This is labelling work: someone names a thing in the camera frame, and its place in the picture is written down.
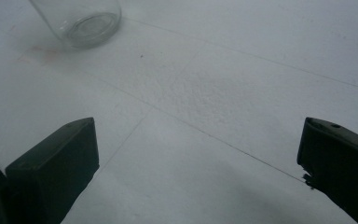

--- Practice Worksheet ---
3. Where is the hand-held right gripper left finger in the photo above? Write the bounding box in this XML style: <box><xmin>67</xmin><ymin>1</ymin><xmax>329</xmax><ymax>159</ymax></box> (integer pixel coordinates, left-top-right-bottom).
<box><xmin>5</xmin><ymin>117</ymin><xmax>101</xmax><ymax>224</ymax></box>

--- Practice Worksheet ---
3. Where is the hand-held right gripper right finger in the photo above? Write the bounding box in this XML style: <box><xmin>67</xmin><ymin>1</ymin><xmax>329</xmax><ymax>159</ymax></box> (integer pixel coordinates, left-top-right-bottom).
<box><xmin>296</xmin><ymin>117</ymin><xmax>358</xmax><ymax>224</ymax></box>

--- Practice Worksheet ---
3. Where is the clear glass jar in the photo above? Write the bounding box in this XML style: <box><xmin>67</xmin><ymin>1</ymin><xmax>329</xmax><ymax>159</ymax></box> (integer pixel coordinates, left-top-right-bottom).
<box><xmin>29</xmin><ymin>0</ymin><xmax>123</xmax><ymax>50</ymax></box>

